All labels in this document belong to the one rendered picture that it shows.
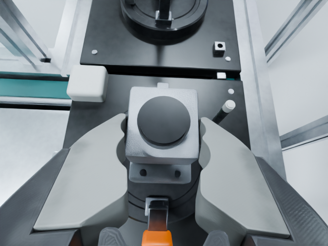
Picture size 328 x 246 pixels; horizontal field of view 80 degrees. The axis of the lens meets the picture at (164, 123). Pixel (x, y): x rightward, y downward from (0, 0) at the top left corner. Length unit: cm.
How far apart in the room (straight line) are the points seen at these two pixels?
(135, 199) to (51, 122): 20
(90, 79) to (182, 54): 14
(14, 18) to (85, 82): 11
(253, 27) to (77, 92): 30
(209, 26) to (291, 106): 24
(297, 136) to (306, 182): 13
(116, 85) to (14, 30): 13
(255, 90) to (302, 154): 18
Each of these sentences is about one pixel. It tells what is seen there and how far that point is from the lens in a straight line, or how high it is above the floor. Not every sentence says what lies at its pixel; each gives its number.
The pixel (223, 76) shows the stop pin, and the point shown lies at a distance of 31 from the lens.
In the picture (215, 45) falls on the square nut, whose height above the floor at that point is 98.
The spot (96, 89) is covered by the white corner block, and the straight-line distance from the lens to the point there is 27.
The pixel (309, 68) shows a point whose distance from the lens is 55.
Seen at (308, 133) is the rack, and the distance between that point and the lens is 32.
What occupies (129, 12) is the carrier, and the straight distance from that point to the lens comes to 34.
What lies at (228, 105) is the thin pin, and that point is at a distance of 17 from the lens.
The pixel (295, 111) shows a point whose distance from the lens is 48.
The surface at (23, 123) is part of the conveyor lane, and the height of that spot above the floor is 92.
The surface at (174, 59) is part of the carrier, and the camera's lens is 31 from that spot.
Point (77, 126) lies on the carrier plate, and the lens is 28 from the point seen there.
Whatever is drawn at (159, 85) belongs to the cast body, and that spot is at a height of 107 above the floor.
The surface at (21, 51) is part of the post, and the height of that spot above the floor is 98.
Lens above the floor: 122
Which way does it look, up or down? 71 degrees down
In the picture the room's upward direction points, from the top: 8 degrees clockwise
